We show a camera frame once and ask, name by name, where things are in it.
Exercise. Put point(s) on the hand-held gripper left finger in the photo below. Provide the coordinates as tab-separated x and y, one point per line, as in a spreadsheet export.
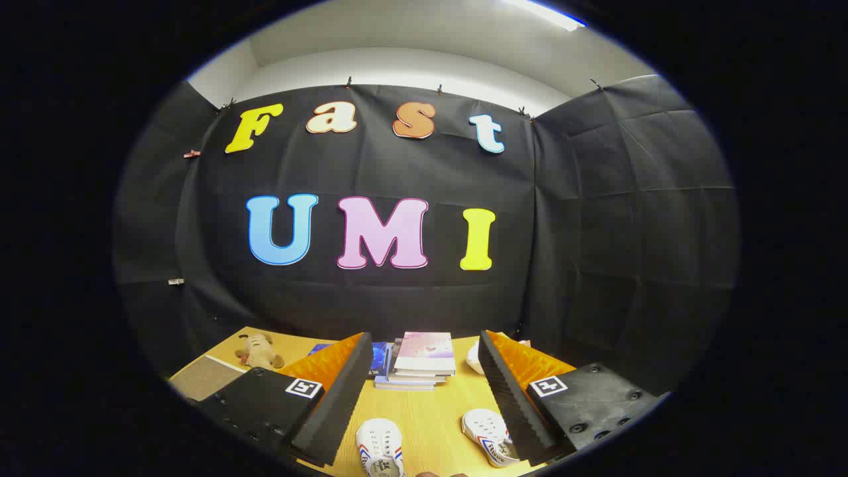
338	404

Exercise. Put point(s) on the beige fabric storage box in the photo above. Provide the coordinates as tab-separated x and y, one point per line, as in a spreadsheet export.
205	379

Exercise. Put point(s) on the grey book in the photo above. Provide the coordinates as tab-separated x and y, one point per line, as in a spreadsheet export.
417	376

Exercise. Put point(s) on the dark blue book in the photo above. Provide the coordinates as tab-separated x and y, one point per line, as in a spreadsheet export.
379	358

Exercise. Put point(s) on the tan plush dog toy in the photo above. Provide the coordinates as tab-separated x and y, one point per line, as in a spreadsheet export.
258	352

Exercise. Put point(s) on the ceiling light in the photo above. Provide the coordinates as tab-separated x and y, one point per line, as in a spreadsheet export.
546	13

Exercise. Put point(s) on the white canvas shoe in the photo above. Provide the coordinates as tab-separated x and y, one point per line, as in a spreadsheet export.
381	444
485	427

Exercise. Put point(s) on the white plush toy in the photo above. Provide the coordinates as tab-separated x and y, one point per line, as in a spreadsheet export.
474	358

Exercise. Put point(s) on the black backdrop cloth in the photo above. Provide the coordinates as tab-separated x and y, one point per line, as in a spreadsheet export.
397	165

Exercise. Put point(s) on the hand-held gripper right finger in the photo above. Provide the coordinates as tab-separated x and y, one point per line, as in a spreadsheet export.
510	397

